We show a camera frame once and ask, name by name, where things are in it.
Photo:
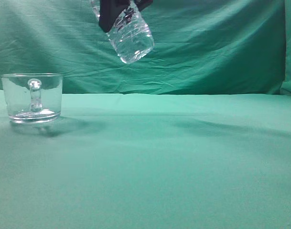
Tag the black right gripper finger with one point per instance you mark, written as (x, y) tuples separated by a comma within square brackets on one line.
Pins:
[(142, 4)]

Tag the clear plastic water bottle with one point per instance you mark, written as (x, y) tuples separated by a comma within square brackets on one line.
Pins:
[(130, 35)]

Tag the green table cloth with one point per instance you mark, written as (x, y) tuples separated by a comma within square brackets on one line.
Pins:
[(139, 161)]

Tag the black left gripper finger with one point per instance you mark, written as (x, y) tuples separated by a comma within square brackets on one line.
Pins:
[(109, 11)]

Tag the clear glass mug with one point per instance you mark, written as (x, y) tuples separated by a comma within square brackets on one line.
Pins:
[(33, 97)]

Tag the green backdrop cloth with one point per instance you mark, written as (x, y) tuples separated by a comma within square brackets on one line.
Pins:
[(201, 47)]

